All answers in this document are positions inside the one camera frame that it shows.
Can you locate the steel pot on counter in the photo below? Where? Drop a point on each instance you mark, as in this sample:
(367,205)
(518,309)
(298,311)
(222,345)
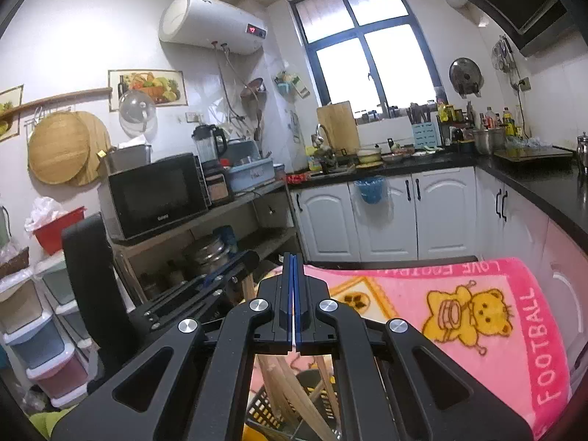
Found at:
(487,140)

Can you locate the blue dish tub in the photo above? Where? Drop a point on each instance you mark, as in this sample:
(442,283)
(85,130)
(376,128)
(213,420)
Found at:
(250,174)

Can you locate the green wall caddy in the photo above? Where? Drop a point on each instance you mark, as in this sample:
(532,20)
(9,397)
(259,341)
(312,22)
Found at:
(289,81)

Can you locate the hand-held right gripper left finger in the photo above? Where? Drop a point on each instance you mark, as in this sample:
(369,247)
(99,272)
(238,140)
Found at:
(280,294)

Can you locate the fruit wall picture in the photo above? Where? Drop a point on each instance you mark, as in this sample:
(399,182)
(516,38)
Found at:
(151,85)

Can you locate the yellow bottle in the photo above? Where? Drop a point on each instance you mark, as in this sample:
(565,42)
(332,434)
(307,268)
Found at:
(507,121)

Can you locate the dark framed window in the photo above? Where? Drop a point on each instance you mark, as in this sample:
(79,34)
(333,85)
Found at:
(367,55)

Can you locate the wicker basket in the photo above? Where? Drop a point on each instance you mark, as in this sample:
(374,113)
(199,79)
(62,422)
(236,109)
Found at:
(14,262)

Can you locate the metal shelf rack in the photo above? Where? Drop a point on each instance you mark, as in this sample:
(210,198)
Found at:
(248,202)

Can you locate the white electric water heater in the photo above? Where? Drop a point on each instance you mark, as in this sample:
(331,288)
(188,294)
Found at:
(206,23)

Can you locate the steel faucet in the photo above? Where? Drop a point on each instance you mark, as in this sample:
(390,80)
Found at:
(321,135)

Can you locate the plastic drawer tower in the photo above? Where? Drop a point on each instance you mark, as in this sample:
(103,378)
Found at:
(46,349)

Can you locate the steel kettle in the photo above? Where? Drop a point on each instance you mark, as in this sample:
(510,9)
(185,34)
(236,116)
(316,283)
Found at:
(582,147)

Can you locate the black microwave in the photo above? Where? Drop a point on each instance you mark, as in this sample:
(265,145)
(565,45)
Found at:
(151,197)

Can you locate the wooden wall rail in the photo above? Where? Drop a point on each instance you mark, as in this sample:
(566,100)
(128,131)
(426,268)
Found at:
(59,98)

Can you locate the round wooden board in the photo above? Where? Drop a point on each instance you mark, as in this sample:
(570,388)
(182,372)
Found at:
(57,147)
(97,142)

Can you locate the black blender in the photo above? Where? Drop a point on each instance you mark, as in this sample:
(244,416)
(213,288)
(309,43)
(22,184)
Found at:
(206,144)

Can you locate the small framed wall picture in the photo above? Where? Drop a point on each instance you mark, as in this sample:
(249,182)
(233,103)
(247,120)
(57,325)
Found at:
(7,110)

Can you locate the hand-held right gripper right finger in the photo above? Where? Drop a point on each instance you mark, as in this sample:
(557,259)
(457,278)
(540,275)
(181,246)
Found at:
(297,303)

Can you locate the clear glass dome lid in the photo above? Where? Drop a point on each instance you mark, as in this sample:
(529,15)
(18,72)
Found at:
(138,110)

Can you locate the wooden chopstick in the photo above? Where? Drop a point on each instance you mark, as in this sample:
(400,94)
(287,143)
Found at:
(327,376)
(273,376)
(248,287)

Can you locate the wooden cutting board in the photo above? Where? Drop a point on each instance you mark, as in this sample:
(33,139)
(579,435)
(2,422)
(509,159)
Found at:
(337,124)

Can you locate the pink bear printed blanket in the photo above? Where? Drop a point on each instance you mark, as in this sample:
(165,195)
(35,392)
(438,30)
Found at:
(404,294)

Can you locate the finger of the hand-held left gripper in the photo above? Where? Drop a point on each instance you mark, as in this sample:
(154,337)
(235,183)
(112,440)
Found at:
(216,291)
(243,261)

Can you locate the steel rectangular container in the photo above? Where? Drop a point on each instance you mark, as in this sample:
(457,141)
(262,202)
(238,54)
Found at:
(126,156)

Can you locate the hanging round pan lid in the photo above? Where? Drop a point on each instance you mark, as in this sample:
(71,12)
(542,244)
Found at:
(465,76)

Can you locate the light blue knife block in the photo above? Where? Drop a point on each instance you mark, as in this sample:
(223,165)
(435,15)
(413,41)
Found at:
(425,131)

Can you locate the red plastic basin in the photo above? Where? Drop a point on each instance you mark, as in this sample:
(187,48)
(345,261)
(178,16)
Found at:
(57,234)

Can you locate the blue plastic bag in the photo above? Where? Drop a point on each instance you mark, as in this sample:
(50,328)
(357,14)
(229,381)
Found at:
(371,188)

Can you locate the steel pot with lid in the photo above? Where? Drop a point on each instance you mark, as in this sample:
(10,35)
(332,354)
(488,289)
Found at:
(209,255)

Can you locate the green plastic utensil basket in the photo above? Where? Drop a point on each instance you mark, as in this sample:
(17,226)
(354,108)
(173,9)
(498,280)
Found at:
(266,411)

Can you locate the white plastic bag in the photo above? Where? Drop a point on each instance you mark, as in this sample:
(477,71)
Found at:
(43,209)

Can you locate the hanging metal utensils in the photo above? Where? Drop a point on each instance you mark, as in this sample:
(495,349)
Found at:
(503,53)

